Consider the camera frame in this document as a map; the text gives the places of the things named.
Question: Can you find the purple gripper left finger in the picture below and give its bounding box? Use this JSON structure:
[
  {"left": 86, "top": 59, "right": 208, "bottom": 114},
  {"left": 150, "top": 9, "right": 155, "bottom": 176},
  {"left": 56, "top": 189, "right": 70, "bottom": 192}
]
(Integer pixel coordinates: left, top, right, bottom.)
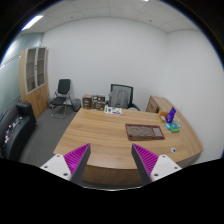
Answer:
[{"left": 41, "top": 144, "right": 91, "bottom": 185}]

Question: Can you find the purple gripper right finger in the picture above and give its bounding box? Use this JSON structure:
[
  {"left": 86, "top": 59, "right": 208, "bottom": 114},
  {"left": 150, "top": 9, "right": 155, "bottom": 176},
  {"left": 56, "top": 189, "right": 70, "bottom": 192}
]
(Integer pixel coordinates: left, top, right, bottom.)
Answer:
[{"left": 131, "top": 144, "right": 181, "bottom": 185}]

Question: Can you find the green small box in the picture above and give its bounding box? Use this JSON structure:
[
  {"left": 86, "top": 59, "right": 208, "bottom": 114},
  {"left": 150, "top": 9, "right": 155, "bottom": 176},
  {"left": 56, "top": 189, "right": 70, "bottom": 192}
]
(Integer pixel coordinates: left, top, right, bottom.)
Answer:
[{"left": 171, "top": 128, "right": 180, "bottom": 133}]

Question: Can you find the blue small box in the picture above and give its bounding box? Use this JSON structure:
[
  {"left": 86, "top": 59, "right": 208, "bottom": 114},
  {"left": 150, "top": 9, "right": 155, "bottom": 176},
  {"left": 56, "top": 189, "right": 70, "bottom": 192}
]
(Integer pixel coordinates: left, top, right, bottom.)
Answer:
[{"left": 165, "top": 123, "right": 171, "bottom": 130}]

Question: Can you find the wooden office desk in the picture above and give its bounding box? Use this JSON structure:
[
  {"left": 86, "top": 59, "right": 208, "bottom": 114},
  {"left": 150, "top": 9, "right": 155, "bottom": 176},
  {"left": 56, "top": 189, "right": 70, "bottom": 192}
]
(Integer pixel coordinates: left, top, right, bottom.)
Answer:
[{"left": 54, "top": 109, "right": 203, "bottom": 186}]

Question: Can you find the grey round bin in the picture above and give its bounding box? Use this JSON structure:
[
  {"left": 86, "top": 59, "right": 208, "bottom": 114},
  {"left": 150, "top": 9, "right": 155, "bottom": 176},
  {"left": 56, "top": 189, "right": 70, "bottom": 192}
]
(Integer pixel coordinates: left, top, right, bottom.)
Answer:
[{"left": 72, "top": 99, "right": 81, "bottom": 112}]

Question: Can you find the wooden side cabinet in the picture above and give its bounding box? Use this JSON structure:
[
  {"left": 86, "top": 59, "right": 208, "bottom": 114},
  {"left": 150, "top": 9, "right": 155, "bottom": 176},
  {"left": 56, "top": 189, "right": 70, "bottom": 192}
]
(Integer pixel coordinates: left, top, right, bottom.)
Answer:
[{"left": 146, "top": 96, "right": 173, "bottom": 113}]

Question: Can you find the black visitor chair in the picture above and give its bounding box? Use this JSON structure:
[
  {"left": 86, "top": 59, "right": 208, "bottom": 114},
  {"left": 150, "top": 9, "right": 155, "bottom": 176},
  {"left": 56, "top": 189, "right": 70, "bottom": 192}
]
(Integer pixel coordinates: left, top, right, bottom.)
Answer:
[{"left": 50, "top": 79, "right": 71, "bottom": 118}]

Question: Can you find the white green booklet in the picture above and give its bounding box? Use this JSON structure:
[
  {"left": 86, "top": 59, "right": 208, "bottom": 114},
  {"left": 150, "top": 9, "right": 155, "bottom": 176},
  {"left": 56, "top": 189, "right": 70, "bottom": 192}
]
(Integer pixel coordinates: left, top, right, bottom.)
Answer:
[{"left": 104, "top": 106, "right": 122, "bottom": 115}]

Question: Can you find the brown box left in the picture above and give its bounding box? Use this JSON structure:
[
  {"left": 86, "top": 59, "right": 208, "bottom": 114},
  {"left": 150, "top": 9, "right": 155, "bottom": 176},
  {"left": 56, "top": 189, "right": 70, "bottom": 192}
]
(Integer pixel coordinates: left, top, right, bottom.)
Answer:
[{"left": 82, "top": 94, "right": 92, "bottom": 109}]

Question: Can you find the dark box right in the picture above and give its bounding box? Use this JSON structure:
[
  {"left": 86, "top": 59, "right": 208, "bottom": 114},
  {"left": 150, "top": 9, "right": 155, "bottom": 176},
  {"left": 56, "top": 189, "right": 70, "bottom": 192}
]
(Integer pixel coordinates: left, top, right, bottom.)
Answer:
[{"left": 92, "top": 95, "right": 105, "bottom": 110}]

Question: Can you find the black leather sofa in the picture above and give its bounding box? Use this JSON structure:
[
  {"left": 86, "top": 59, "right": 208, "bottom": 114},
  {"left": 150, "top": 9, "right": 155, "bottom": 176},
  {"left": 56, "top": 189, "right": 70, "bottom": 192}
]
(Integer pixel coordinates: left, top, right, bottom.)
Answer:
[{"left": 0, "top": 102, "right": 37, "bottom": 161}]

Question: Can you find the grey mesh office chair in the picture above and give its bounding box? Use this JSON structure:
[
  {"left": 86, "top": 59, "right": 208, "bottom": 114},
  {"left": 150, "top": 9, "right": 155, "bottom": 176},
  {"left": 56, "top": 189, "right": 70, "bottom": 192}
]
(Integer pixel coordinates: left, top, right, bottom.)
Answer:
[{"left": 108, "top": 84, "right": 139, "bottom": 110}]

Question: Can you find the wooden glass-door cabinet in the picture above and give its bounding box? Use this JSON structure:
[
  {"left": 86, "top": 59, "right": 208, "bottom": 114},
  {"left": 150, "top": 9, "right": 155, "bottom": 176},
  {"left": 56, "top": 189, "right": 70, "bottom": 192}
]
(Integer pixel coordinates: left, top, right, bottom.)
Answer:
[{"left": 19, "top": 47, "right": 48, "bottom": 118}]

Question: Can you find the ceiling light strip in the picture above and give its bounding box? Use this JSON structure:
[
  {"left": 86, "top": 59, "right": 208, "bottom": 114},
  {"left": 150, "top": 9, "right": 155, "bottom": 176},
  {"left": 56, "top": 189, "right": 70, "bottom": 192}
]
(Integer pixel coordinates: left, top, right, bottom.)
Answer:
[{"left": 21, "top": 15, "right": 43, "bottom": 31}]

